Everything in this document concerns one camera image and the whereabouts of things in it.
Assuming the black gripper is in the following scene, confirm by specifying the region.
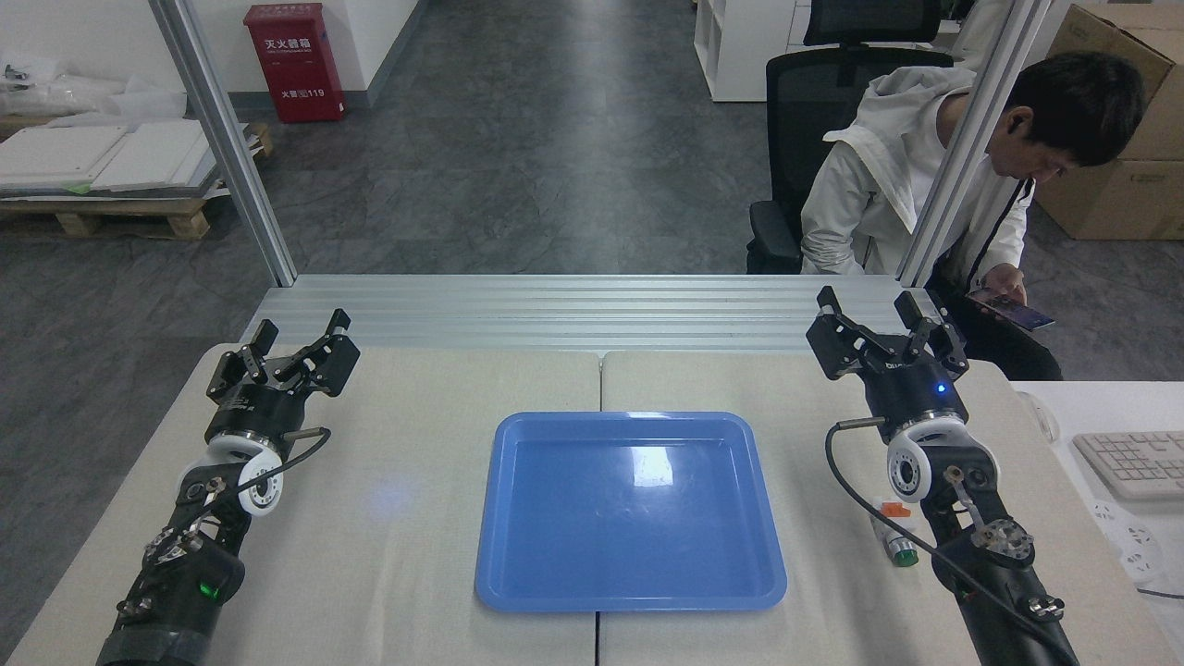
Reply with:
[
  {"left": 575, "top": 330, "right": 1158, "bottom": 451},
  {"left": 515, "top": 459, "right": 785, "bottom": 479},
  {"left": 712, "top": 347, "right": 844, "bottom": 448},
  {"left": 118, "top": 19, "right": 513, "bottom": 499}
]
[
  {"left": 805, "top": 286, "right": 970, "bottom": 437},
  {"left": 205, "top": 309, "right": 362, "bottom": 448}
]

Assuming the dark smartphone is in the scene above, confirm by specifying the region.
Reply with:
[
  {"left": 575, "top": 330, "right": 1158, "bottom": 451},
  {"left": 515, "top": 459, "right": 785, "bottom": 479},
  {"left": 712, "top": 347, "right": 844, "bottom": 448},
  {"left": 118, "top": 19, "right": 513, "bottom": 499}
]
[{"left": 967, "top": 289, "right": 1056, "bottom": 332}]

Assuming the white switch part green button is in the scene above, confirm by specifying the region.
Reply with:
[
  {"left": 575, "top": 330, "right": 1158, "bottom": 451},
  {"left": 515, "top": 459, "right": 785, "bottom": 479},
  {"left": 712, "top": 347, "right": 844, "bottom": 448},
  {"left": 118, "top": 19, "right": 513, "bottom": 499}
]
[{"left": 869, "top": 498, "right": 919, "bottom": 568}]

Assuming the blue plastic tray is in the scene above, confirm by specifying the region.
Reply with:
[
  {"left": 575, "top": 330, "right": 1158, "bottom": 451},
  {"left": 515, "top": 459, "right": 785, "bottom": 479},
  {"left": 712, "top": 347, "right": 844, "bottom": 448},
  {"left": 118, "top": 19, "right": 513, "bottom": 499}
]
[{"left": 475, "top": 412, "right": 789, "bottom": 613}]

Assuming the person's hand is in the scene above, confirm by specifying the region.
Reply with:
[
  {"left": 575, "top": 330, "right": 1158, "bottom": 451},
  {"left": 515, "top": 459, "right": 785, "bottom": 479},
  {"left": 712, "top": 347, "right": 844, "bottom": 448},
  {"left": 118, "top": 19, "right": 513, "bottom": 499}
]
[{"left": 982, "top": 263, "right": 1030, "bottom": 306}]

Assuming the beige table mat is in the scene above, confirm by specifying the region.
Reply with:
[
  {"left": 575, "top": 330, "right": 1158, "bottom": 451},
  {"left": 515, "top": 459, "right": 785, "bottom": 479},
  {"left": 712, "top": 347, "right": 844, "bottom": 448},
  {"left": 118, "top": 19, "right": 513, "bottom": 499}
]
[
  {"left": 597, "top": 350, "right": 1180, "bottom": 666},
  {"left": 5, "top": 344, "right": 604, "bottom": 666}
]

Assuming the person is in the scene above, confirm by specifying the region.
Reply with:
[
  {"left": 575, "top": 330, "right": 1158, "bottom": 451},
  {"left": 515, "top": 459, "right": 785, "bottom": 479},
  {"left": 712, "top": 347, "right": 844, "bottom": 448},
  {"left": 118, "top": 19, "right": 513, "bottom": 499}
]
[{"left": 800, "top": 51, "right": 1148, "bottom": 381}]

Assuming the white computer mouse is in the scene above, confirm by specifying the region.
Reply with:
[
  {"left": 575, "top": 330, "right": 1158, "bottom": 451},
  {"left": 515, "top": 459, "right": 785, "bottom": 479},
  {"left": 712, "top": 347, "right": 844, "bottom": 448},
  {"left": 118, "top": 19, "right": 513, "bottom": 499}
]
[{"left": 1016, "top": 391, "right": 1061, "bottom": 445}]

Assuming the wooden pallet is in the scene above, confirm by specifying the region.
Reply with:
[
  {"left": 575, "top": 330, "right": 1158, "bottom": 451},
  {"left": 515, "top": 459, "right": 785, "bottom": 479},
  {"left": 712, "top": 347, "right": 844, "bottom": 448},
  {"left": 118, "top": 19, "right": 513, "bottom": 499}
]
[{"left": 0, "top": 123, "right": 276, "bottom": 241}]

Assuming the white side table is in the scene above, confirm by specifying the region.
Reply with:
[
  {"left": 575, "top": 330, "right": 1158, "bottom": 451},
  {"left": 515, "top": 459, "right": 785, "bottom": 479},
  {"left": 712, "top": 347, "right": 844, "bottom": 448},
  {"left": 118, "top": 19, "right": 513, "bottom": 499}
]
[{"left": 1008, "top": 379, "right": 1184, "bottom": 650}]

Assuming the black mesh office chair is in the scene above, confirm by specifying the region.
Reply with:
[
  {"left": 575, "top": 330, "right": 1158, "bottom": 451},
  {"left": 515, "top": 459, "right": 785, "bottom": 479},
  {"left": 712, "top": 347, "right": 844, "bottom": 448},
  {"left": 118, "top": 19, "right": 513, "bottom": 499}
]
[{"left": 746, "top": 46, "right": 955, "bottom": 276}]

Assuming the low cardboard box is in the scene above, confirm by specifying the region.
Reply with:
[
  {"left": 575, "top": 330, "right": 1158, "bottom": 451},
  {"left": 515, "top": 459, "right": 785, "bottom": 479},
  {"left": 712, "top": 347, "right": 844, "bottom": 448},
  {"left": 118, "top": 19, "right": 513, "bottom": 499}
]
[{"left": 1034, "top": 159, "right": 1184, "bottom": 241}]

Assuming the white keyboard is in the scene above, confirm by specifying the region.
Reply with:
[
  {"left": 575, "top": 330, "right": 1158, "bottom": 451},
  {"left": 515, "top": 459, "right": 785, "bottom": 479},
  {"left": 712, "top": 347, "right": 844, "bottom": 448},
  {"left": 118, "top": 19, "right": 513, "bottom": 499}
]
[{"left": 1073, "top": 431, "right": 1184, "bottom": 502}]

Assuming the stack of white boards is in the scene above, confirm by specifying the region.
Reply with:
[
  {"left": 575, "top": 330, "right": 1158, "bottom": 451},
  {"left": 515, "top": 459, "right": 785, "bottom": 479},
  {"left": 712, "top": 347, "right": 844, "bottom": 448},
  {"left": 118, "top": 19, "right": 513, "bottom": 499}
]
[{"left": 0, "top": 118, "right": 251, "bottom": 197}]

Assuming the red fire extinguisher box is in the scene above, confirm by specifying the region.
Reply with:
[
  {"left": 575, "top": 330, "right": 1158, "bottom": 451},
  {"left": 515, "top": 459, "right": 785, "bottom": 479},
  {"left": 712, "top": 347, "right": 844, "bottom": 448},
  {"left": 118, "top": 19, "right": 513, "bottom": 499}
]
[{"left": 243, "top": 3, "right": 347, "bottom": 125}]

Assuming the white power strip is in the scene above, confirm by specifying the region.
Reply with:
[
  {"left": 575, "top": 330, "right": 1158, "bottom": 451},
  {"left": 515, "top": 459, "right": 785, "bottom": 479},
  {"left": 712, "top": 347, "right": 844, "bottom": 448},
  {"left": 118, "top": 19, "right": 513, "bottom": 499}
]
[{"left": 1090, "top": 499, "right": 1166, "bottom": 584}]

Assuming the black office chair headrest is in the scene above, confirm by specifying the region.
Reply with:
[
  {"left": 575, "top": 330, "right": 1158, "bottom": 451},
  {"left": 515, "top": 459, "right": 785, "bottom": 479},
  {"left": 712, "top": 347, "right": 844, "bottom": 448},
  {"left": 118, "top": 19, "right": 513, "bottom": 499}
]
[{"left": 803, "top": 0, "right": 946, "bottom": 47}]

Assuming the white shelf cabinet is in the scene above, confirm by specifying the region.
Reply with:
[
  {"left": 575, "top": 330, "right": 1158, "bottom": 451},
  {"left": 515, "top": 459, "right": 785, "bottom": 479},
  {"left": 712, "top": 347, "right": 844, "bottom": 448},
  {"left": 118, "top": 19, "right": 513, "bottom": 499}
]
[{"left": 694, "top": 0, "right": 815, "bottom": 103}]

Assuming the clear plastic wrapping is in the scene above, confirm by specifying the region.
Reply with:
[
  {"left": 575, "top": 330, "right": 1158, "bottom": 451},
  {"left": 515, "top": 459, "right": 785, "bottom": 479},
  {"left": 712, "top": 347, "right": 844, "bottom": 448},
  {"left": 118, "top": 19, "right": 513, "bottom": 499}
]
[{"left": 0, "top": 60, "right": 188, "bottom": 123}]

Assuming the large cardboard box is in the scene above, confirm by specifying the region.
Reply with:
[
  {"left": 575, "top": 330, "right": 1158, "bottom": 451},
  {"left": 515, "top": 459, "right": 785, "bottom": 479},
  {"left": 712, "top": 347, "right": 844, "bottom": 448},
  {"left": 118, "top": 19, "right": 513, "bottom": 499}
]
[{"left": 1045, "top": 3, "right": 1184, "bottom": 164}]

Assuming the silver aluminium post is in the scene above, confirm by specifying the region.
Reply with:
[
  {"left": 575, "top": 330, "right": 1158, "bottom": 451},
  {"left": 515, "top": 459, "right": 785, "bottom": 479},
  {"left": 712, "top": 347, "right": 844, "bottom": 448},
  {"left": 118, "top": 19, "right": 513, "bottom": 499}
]
[
  {"left": 148, "top": 0, "right": 299, "bottom": 288},
  {"left": 895, "top": 0, "right": 1057, "bottom": 288}
]

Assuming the silver aluminium table rail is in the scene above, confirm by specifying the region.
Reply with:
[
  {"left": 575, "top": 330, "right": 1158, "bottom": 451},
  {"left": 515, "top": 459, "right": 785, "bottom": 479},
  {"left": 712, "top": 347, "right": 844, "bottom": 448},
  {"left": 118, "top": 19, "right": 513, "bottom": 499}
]
[{"left": 242, "top": 274, "right": 965, "bottom": 357}]

